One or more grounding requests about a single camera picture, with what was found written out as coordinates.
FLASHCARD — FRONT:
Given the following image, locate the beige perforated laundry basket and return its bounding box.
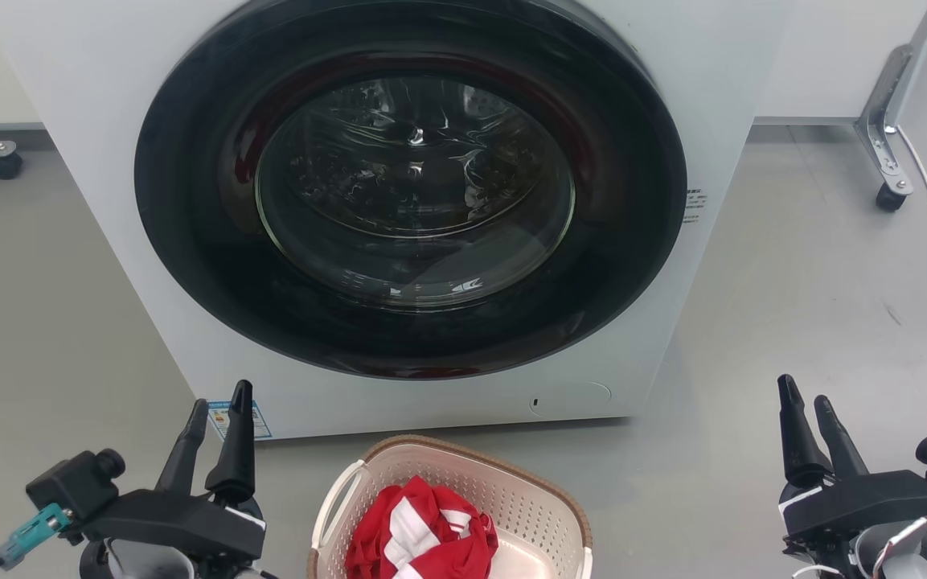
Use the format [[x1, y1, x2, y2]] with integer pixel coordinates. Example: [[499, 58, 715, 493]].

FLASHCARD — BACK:
[[308, 435, 594, 579]]

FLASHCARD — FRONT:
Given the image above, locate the white front-load washing machine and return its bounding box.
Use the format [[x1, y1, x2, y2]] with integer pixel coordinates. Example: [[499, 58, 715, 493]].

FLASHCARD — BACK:
[[0, 0, 790, 441]]

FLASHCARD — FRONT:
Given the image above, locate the black round washer door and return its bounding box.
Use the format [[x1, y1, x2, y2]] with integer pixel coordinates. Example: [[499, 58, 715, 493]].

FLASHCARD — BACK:
[[133, 0, 688, 380]]

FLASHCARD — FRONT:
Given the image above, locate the red and white garment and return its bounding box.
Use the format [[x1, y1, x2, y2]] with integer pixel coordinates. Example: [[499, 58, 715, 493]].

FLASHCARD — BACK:
[[345, 475, 500, 579]]

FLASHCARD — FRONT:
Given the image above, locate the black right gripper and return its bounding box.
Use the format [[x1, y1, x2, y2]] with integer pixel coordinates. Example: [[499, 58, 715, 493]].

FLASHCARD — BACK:
[[777, 374, 927, 544]]

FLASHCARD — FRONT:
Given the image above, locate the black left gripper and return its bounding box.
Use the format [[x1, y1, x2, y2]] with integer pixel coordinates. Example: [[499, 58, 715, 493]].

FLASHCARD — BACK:
[[77, 380, 268, 563]]

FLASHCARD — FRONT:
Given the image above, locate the teal left camera connector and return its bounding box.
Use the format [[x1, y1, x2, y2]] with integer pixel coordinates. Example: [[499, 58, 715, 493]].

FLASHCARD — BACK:
[[0, 503, 72, 569]]

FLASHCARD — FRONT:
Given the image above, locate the blue energy label sticker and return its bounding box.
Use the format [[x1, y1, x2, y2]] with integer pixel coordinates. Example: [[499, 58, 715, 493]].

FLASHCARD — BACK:
[[207, 399, 273, 441]]

